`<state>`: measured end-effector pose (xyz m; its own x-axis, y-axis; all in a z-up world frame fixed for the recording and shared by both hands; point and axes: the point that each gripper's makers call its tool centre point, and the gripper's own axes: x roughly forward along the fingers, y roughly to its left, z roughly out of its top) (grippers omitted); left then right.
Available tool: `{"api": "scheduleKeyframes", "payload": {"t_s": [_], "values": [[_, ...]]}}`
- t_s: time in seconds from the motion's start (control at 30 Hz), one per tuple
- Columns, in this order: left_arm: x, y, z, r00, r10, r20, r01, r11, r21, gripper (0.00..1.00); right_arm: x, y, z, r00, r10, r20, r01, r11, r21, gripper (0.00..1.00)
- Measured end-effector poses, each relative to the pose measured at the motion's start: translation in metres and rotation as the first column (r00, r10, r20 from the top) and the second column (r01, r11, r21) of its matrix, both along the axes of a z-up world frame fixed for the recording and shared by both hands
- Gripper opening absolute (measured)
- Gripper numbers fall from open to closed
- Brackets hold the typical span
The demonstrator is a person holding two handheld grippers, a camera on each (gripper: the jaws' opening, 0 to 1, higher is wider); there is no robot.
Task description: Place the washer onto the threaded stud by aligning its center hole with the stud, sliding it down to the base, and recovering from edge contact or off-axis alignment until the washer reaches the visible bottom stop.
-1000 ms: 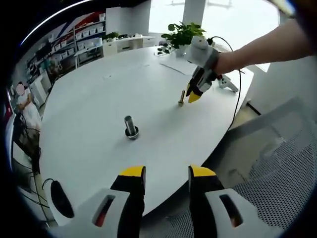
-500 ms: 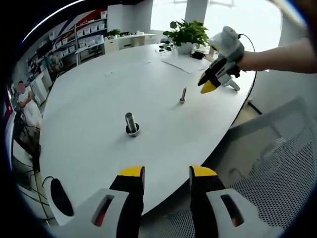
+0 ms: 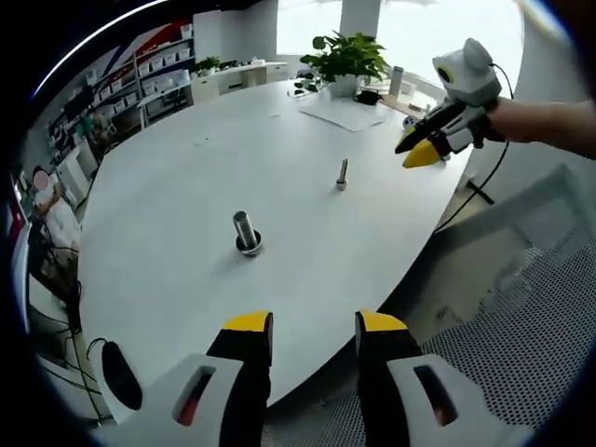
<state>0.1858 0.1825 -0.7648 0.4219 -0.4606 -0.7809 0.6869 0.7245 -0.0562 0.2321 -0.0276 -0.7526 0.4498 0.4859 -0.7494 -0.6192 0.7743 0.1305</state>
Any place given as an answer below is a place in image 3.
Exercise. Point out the small potted plant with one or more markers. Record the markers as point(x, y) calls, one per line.
point(207, 65)

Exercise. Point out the white paper sheet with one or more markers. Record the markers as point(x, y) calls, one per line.
point(344, 116)

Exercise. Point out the thick threaded stud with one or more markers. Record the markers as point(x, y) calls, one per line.
point(244, 226)

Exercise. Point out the rows of white storage bins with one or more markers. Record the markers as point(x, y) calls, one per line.
point(163, 59)

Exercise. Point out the black oval device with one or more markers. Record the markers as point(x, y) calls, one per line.
point(122, 377)

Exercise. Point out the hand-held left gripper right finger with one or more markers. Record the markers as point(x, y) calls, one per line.
point(400, 372)

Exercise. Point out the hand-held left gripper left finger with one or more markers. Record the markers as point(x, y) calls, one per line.
point(219, 372)

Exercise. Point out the white floor cabinet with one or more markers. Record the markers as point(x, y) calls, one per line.
point(77, 172)

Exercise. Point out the grey mesh office chair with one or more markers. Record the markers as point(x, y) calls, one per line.
point(535, 302)

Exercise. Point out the white cylindrical bottle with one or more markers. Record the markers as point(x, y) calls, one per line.
point(396, 81)

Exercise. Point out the large potted green plant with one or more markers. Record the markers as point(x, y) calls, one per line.
point(347, 58)

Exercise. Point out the black pouch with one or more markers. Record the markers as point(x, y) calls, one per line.
point(368, 97)

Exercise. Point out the white low cabinet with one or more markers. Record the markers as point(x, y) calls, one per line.
point(242, 77)

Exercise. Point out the dark red computer monitor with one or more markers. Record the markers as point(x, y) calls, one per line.
point(19, 219)

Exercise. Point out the curved ceiling light strip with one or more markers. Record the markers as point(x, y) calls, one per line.
point(93, 39)

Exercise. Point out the thin threaded stud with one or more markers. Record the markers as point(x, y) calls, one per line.
point(343, 172)

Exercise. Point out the wooden board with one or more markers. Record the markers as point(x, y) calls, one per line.
point(410, 104)

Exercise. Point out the metal shelving rack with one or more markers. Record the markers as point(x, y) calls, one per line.
point(163, 67)

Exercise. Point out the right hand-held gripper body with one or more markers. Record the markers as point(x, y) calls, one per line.
point(470, 77)

